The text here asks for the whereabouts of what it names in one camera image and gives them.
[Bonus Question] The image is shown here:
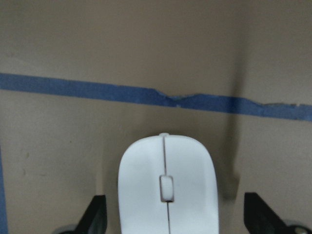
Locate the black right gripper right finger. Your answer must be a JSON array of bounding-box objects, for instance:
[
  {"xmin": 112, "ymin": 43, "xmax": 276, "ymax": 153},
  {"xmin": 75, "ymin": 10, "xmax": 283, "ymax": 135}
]
[{"xmin": 244, "ymin": 193, "xmax": 293, "ymax": 234}]

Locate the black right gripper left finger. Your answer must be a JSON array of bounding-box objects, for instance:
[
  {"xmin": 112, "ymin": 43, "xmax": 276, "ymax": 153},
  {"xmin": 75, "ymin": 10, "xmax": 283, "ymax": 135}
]
[{"xmin": 74, "ymin": 195, "xmax": 107, "ymax": 234}]

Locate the white computer mouse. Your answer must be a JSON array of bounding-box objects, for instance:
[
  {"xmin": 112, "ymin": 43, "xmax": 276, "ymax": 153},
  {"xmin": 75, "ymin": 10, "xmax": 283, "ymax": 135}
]
[{"xmin": 118, "ymin": 133, "xmax": 219, "ymax": 234}]

